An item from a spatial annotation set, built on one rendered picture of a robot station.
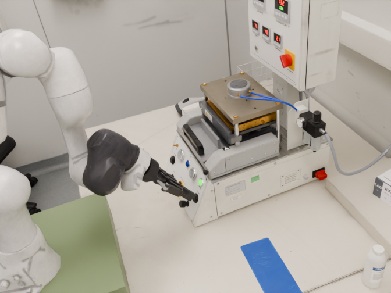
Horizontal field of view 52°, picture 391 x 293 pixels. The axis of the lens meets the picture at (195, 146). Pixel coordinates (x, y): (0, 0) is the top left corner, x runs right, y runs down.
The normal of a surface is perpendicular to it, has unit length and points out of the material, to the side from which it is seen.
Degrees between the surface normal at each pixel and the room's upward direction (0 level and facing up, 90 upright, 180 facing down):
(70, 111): 86
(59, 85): 76
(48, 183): 0
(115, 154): 81
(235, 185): 90
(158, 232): 0
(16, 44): 56
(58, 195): 0
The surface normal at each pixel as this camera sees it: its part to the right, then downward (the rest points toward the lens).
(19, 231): 0.70, 0.35
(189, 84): 0.32, 0.53
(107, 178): 0.61, 0.18
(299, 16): -0.92, 0.31
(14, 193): 0.74, 0.00
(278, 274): -0.12, -0.80
